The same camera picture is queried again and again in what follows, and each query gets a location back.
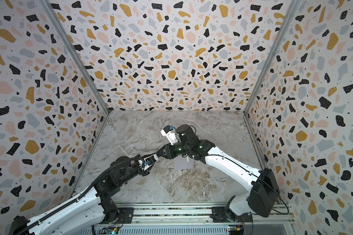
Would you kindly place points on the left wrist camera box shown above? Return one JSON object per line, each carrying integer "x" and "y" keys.
{"x": 149, "y": 161}

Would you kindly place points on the pale lilac envelope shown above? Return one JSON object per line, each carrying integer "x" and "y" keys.
{"x": 181, "y": 163}

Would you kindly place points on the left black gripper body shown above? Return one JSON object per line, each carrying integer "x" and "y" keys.
{"x": 134, "y": 169}

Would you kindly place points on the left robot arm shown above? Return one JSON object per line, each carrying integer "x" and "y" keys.
{"x": 92, "y": 206}

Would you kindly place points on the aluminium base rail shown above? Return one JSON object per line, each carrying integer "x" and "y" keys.
{"x": 182, "y": 219}

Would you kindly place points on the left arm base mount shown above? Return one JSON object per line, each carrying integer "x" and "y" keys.
{"x": 112, "y": 214}

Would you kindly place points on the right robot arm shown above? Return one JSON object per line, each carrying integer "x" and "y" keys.
{"x": 261, "y": 185}

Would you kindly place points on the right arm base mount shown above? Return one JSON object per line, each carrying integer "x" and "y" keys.
{"x": 224, "y": 214}

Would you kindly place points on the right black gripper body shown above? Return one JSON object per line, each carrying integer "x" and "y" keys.
{"x": 170, "y": 150}

